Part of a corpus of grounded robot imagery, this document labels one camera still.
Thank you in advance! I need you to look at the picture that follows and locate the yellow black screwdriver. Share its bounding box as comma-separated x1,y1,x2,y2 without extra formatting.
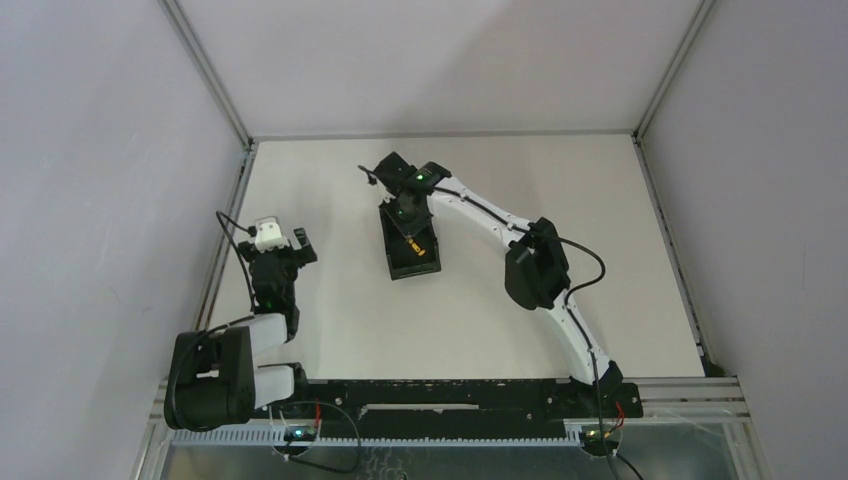
407,238,427,257

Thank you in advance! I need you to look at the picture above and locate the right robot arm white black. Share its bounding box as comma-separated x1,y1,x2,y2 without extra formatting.
363,152,623,416

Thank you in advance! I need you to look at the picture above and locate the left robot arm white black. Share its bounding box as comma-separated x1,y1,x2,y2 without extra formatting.
163,225,317,432

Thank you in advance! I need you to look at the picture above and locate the black plastic bin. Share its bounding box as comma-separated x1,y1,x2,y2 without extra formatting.
378,203,441,281

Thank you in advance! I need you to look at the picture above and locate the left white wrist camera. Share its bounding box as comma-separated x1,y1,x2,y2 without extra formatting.
253,216,291,253

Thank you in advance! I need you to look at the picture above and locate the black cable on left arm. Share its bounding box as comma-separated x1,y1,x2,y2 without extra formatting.
216,211,260,313

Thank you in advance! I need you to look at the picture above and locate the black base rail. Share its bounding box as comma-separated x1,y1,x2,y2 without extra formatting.
279,378,644,441

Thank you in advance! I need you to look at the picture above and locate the left controller board with wires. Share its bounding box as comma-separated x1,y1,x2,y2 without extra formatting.
268,400,363,475

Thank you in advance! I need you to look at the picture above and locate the controller board with wires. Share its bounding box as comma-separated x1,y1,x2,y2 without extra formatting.
268,400,363,475
579,401,645,480

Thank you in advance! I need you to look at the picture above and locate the right controller board with wires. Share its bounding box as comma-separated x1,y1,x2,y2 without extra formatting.
579,401,645,480

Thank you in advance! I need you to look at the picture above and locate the aluminium frame front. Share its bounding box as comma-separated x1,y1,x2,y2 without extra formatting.
132,377,769,479

